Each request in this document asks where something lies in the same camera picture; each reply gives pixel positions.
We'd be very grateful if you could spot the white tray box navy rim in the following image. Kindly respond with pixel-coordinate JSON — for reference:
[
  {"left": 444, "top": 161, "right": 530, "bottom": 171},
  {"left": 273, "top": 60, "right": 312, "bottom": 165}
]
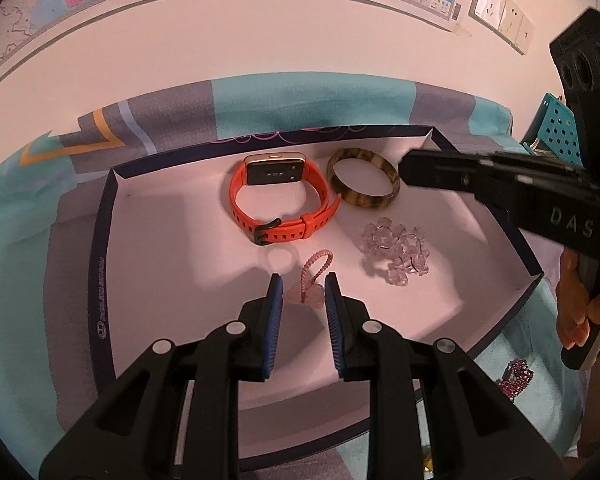
[{"left": 87, "top": 125, "right": 545, "bottom": 466}]

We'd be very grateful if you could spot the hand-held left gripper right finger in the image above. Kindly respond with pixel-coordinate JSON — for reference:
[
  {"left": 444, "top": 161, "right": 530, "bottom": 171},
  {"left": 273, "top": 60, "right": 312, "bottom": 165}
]
[{"left": 325, "top": 271, "right": 568, "bottom": 480}]

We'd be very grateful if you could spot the clear crystal bead bracelet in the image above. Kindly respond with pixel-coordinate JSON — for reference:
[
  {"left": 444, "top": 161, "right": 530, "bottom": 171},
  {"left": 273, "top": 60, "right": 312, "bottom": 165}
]
[{"left": 361, "top": 216, "right": 431, "bottom": 288}]

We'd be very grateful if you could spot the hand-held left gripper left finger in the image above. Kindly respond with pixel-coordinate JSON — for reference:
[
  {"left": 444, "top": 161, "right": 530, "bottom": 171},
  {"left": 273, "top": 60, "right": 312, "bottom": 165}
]
[{"left": 39, "top": 272, "right": 286, "bottom": 480}]

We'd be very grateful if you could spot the dark red bead bracelet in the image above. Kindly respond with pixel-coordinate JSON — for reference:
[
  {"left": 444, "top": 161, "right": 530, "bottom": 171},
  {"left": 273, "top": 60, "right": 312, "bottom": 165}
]
[{"left": 500, "top": 357, "right": 536, "bottom": 395}]

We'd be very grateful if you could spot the blue perforated basket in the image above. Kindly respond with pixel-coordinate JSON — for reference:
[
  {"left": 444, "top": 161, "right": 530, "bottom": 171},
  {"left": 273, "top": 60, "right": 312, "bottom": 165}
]
[{"left": 522, "top": 92, "right": 588, "bottom": 166}]

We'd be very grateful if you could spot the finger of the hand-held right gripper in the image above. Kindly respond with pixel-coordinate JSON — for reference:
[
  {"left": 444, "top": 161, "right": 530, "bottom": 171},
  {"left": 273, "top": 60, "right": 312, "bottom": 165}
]
[{"left": 399, "top": 148, "right": 513, "bottom": 208}]

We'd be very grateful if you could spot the teal and grey blanket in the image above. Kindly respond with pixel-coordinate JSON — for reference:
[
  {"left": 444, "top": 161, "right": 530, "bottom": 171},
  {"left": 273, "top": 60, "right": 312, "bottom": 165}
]
[{"left": 0, "top": 75, "right": 600, "bottom": 480}]

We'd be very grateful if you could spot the orange smart watch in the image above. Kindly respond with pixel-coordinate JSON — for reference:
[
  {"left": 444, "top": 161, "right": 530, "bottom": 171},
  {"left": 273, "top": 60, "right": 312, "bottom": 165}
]
[{"left": 229, "top": 151, "right": 342, "bottom": 246}]

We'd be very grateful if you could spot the tortoiseshell bangle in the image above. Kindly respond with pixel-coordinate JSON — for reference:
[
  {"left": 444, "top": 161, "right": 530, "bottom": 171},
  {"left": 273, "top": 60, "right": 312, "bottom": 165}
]
[{"left": 326, "top": 147, "right": 401, "bottom": 208}]

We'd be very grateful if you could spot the person's right hand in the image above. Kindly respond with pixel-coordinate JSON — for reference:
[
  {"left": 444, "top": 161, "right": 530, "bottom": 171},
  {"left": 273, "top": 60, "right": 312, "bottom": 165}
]
[{"left": 555, "top": 249, "right": 600, "bottom": 351}]

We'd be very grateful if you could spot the pink charm strap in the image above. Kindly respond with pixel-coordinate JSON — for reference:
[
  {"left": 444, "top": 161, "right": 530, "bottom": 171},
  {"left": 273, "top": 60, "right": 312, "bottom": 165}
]
[{"left": 286, "top": 249, "right": 335, "bottom": 311}]

